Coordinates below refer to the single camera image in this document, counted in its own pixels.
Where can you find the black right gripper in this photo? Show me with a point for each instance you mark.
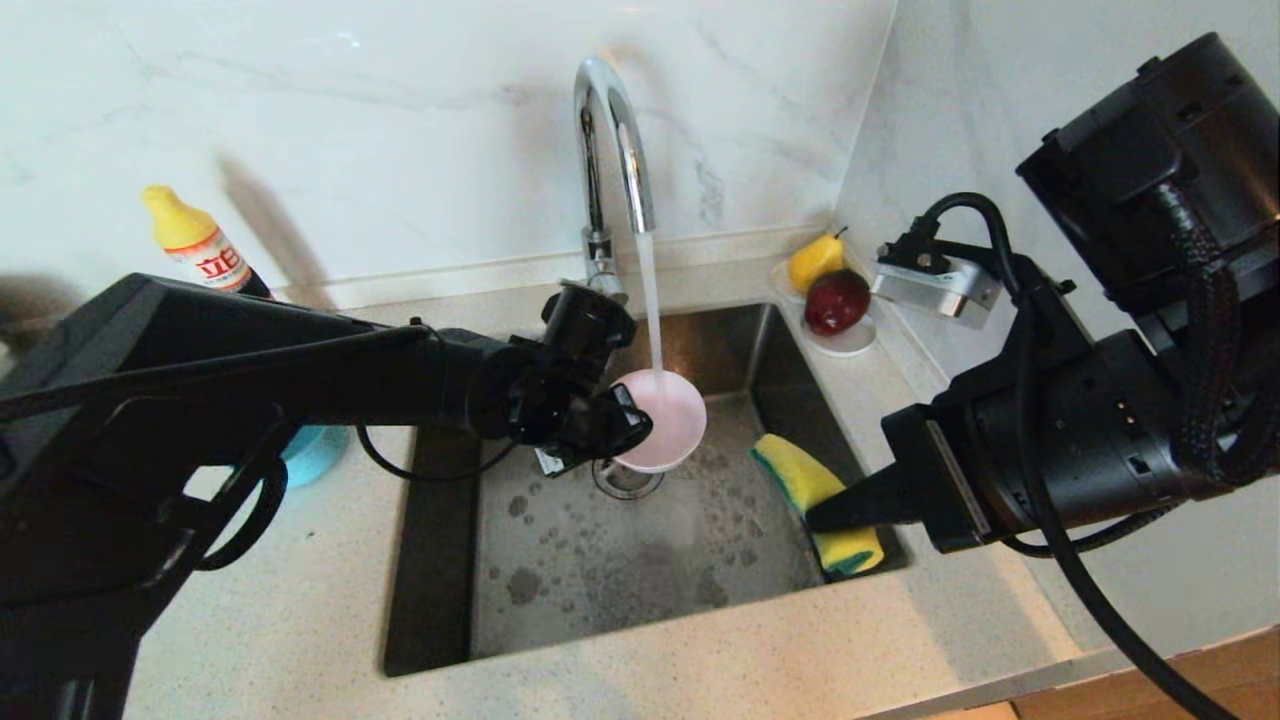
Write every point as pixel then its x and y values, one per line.
pixel 1090 440

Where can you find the stainless steel sink basin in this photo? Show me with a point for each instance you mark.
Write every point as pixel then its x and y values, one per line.
pixel 700 560

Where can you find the yellow fish-shaped sponge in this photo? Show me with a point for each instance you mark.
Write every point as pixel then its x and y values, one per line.
pixel 800 475

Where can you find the pink plastic bowl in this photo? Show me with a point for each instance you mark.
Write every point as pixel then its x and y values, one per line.
pixel 670 430

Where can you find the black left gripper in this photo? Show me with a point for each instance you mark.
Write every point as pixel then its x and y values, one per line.
pixel 560 420

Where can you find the dark red apple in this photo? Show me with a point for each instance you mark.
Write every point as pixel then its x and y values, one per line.
pixel 838 303

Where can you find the blue plastic bowl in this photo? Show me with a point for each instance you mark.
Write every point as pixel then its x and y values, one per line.
pixel 320 455

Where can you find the small white dish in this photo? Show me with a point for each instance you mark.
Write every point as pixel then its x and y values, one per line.
pixel 845 346

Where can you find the clear running water stream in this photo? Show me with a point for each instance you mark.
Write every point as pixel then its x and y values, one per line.
pixel 650 310

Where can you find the chrome gooseneck faucet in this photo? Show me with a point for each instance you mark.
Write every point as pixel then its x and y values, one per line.
pixel 592 160

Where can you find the orange yellow dish soap bottle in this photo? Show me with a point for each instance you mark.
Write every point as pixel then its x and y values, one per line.
pixel 185 230

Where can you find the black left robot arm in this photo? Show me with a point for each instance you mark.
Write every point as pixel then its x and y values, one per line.
pixel 150 400

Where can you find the black braided right arm sleeve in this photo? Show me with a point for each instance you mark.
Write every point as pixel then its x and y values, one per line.
pixel 1210 350

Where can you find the round metal drain strainer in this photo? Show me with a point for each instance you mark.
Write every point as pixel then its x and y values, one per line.
pixel 620 485

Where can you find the yellow pear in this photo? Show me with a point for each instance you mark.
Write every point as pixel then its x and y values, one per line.
pixel 815 263

